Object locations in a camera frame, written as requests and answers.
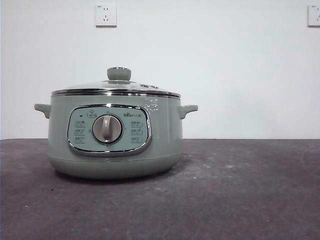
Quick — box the glass lid with green knob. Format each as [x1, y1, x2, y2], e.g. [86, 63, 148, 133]
[51, 66, 181, 97]

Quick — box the pale green electric cooking pot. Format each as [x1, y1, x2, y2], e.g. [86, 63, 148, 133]
[33, 92, 199, 180]

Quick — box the white wall socket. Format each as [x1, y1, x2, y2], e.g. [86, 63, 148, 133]
[307, 4, 320, 28]
[94, 4, 118, 28]

